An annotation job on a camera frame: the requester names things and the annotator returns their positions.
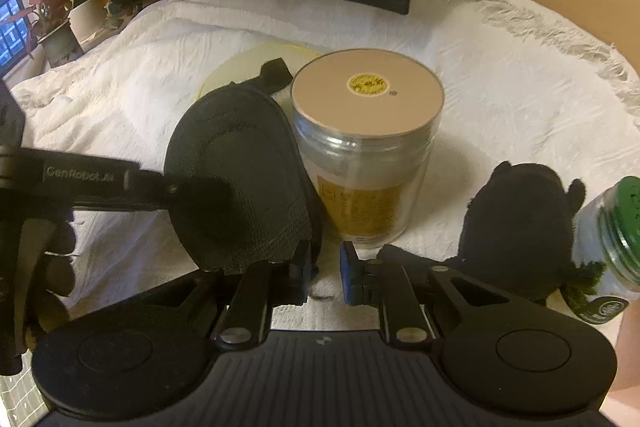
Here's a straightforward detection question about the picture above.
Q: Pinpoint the grid cutting mat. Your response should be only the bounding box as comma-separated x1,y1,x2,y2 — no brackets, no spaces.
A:
0,354,52,427

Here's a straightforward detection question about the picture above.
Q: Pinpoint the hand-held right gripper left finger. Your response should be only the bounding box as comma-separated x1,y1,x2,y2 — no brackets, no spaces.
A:
114,240,314,349

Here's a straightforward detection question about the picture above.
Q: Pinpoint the white fringed knitted blanket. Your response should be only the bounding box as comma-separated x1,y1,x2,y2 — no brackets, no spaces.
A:
9,0,640,410

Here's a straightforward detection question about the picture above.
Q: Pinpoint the person's left hand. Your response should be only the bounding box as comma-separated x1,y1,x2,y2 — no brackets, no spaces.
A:
24,223,77,348

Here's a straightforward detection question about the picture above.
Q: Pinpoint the window with grille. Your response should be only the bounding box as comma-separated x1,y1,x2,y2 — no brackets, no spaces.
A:
0,0,34,80

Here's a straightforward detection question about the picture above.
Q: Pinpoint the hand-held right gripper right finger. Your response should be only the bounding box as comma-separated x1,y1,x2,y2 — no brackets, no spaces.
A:
338,241,542,348

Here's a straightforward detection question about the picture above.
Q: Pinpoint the green lid glass jar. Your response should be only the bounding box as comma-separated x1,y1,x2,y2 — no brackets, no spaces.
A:
562,175,640,326

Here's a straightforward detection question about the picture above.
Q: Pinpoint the black plush toy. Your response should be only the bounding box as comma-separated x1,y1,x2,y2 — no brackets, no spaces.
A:
375,160,587,303

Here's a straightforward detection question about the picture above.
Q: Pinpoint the pale yellow round plate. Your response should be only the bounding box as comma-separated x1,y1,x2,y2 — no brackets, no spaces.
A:
197,42,324,106

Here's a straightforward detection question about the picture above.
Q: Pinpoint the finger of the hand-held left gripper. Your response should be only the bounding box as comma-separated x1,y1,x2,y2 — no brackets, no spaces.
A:
162,173,236,212

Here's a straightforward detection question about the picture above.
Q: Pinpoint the red-leaf plant in dark pot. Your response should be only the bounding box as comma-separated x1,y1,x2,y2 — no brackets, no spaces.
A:
27,0,86,68

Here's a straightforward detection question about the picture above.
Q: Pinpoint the black sleep mask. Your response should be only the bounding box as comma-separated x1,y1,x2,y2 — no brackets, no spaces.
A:
163,58,325,277

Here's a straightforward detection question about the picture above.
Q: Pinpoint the clear jar with yellow label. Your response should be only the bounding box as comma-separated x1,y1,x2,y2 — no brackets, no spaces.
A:
291,49,445,251

